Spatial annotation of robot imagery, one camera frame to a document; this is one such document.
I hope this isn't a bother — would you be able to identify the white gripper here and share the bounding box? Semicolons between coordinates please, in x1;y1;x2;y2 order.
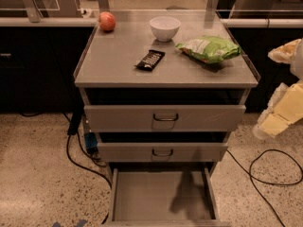
253;39;303;140

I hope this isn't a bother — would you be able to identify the grey top drawer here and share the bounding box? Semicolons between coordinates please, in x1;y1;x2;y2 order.
84;105;245;132

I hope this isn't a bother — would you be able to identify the grey metal drawer cabinet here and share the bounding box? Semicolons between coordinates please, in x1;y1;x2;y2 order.
73;9;261;227

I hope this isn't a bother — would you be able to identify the grey open bottom drawer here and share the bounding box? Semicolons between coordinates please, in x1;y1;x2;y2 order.
105;166;231;227

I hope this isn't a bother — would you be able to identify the grey middle drawer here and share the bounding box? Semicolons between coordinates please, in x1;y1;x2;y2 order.
98;143;227;163

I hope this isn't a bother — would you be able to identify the green chip bag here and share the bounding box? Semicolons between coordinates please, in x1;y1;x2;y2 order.
176;36;241;64

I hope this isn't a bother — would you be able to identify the white ceramic bowl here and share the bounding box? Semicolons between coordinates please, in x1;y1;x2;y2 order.
150;16;181;42

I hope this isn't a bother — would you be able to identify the red apple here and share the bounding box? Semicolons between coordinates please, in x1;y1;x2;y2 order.
98;11;116;32

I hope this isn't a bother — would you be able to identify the blue power adapter box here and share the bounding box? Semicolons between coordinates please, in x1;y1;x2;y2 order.
82;116;99;154

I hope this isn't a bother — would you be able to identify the black floor cable right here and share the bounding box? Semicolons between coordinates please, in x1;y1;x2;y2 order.
226;148;303;227

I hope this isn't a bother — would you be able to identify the black floor cable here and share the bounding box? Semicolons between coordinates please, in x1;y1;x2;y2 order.
226;148;303;227
18;111;113;225

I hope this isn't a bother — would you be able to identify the black floor cable left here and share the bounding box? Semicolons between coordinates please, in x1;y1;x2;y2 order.
18;111;113;225

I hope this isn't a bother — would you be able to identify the dark counter with rail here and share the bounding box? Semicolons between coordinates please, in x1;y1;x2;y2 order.
0;0;303;114

